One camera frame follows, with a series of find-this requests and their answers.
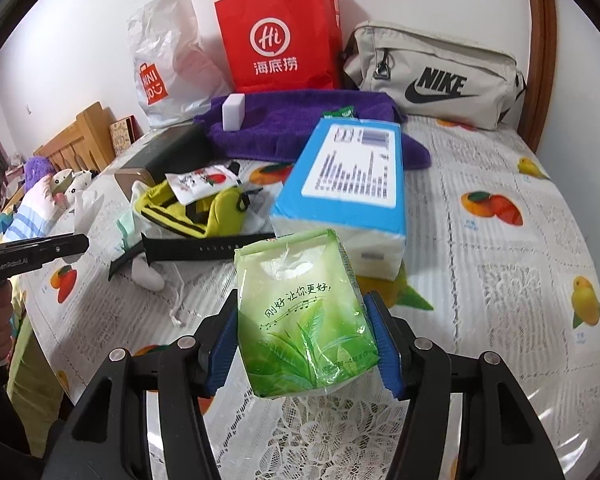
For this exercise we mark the bronze tin box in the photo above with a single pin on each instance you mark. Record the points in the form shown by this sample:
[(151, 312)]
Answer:
[(175, 150)]

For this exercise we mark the white plush toy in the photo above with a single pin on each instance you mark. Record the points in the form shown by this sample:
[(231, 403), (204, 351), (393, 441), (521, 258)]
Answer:
[(67, 182)]

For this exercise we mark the beige waist bag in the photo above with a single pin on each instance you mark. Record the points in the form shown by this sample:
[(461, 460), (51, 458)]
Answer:
[(430, 60)]

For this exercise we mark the yellow black-striped pouch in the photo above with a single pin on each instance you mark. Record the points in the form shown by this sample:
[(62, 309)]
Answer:
[(220, 212)]

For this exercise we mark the white rectangular block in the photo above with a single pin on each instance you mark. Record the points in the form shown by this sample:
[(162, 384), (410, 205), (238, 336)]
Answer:
[(233, 112)]

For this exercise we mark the wooden framed picture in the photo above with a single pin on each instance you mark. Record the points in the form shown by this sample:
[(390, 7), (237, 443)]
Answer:
[(125, 134)]

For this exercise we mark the blue tissue pack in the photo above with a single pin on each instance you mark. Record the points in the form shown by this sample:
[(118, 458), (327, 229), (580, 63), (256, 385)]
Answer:
[(350, 170)]

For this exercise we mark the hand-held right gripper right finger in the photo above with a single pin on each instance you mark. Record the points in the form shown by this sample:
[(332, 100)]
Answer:
[(386, 355)]

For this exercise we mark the striped pastel pillow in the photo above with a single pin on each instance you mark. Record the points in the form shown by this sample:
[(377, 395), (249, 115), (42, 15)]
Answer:
[(27, 210)]

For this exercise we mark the white plastic shopping bag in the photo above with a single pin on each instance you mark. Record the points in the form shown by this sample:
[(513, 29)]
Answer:
[(170, 50)]

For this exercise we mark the white red snack packet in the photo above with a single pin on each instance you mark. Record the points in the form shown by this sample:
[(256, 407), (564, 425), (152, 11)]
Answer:
[(200, 180)]

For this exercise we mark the purple towel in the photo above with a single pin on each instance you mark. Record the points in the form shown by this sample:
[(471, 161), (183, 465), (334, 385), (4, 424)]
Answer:
[(270, 125)]

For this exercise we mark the white and mint socks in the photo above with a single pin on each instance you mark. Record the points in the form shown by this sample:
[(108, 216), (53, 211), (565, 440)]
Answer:
[(92, 210)]

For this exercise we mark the small green packet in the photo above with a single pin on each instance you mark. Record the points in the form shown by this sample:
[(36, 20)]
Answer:
[(341, 111)]

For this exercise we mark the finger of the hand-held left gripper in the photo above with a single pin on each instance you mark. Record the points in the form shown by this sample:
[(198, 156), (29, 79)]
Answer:
[(60, 249)]

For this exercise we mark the red paper bag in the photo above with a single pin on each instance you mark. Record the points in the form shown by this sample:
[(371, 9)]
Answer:
[(280, 10)]

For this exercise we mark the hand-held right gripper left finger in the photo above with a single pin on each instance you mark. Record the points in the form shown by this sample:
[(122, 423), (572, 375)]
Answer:
[(223, 342)]

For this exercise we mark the purple plush toy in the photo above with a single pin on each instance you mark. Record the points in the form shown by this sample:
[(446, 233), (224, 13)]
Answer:
[(37, 169)]

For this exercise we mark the green tissue packet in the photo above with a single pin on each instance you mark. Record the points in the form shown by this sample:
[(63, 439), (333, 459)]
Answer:
[(305, 320)]

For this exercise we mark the fruit print lace tablecloth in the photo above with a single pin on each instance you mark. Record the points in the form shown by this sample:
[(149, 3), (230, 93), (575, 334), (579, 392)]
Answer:
[(480, 260)]

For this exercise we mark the olive green cloth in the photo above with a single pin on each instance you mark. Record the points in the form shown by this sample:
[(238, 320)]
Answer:
[(32, 385)]

